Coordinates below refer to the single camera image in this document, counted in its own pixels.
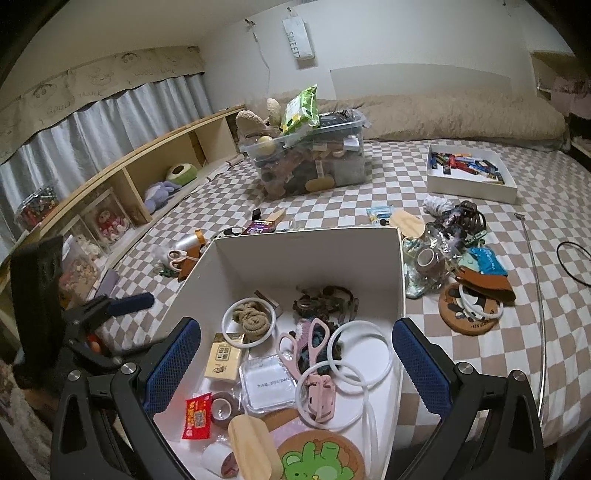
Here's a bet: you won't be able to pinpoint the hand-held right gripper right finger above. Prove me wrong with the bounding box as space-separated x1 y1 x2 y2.
392 316 544 480

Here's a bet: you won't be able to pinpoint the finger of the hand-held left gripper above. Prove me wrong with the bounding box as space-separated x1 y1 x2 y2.
62 292 156 339
68 338 129 376

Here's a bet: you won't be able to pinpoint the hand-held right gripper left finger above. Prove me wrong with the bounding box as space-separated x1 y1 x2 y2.
50 316 202 480

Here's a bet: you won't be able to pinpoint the brown leather piece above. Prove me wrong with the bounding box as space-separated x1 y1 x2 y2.
177 251 207 283
454 267 518 306

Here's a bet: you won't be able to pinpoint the white plastic ring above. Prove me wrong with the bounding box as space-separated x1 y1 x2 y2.
222 298 279 348
459 285 505 323
326 321 394 394
295 360 371 428

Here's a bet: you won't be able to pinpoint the clear bag with tape roll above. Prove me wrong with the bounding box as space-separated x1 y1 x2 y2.
401 224 465 300

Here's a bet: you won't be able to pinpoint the white cardboard box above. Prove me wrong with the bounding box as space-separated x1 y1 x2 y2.
152 226 407 480

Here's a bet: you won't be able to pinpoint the white fluffy ball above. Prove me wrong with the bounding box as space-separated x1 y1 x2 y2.
153 244 175 278

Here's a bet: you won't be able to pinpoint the yellow printed packet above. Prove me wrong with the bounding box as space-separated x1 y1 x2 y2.
203 339 244 385

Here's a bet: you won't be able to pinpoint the clear box of shells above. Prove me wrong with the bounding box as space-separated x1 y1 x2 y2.
59 234 101 302

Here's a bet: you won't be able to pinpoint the red snack packet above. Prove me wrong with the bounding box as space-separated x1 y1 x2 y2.
185 394 214 440

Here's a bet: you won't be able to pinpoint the mouse print cork coaster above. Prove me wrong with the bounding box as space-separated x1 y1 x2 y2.
437 281 503 332

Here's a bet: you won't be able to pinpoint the brown tape roll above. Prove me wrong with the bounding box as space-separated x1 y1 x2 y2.
210 391 239 428

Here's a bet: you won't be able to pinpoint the clear box with red plush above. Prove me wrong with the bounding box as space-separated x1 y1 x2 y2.
81 188 136 256

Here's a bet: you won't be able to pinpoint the clear jar of coloured bits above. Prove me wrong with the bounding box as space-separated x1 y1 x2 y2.
16 185 62 232

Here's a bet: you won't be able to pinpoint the clear plastic nail case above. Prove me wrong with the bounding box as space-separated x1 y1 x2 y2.
240 355 299 415

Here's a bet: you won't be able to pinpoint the wooden bedside shelf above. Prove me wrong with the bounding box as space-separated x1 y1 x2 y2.
0 105 247 324

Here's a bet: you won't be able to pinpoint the white tape roll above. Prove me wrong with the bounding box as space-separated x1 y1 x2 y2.
201 442 242 477

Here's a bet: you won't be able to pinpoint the pink plastic clip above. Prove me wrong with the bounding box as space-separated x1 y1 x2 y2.
295 374 336 424

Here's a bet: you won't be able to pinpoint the purple plush toy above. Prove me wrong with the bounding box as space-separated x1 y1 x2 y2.
143 181 179 212

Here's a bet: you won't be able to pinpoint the large pink scissors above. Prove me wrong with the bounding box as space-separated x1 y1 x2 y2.
277 318 332 385

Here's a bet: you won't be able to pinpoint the light wooden oval board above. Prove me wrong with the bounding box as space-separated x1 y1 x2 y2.
389 209 426 239
228 414 286 480

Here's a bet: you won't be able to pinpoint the pile of dark hair clips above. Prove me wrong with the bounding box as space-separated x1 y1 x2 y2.
293 285 359 325

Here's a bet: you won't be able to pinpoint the blue plastic packet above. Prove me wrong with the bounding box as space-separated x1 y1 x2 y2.
467 246 509 278

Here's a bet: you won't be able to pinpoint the pink blue crochet coaster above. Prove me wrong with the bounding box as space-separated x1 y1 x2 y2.
293 320 345 374

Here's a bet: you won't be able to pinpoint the avocado plush toy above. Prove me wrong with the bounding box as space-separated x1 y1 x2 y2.
166 163 200 188

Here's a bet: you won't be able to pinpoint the metal rod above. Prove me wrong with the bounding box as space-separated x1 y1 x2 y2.
514 213 549 394

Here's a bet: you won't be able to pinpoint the green bear cork coaster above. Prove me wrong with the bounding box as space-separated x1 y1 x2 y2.
276 431 366 480

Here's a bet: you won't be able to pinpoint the dark crochet scrunchie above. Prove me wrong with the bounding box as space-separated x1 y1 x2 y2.
434 208 469 245

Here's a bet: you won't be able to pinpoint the blue card packet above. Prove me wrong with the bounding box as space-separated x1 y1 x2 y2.
366 206 394 228

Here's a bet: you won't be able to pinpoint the brown claw hair clip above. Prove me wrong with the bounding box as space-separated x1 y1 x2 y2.
455 200 489 234

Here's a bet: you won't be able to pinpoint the white crochet piece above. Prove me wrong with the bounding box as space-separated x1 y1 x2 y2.
424 194 455 217

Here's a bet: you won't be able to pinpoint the checkered bed sheet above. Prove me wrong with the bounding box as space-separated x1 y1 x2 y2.
95 138 591 448

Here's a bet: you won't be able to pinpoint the grey curtain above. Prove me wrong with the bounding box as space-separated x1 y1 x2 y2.
0 73 214 252

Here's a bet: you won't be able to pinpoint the white shallow tray box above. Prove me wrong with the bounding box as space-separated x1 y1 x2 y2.
426 144 519 205

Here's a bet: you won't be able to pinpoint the brown fuzzy slippers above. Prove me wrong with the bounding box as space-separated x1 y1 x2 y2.
235 97 283 139

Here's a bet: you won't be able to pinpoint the clear plastic storage bin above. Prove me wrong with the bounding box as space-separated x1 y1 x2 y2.
238 111 373 202

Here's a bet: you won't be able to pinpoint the beige printed valance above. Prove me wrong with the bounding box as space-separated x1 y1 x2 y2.
0 45 207 163

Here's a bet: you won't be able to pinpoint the green wet wipes packet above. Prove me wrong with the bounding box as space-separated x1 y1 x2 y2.
281 84 322 136

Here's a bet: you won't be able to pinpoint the hanging white sign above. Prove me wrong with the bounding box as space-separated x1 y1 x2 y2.
281 7 318 62

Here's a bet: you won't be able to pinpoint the closet shelf unit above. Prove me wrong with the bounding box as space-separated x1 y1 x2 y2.
530 48 591 158

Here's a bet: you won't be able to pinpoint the tan rope knot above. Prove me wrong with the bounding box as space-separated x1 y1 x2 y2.
231 302 274 343

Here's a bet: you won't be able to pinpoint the black cable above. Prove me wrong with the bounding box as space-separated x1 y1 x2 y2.
556 241 591 293

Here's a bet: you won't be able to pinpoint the white wall cable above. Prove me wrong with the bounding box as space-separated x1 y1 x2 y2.
245 18 274 100

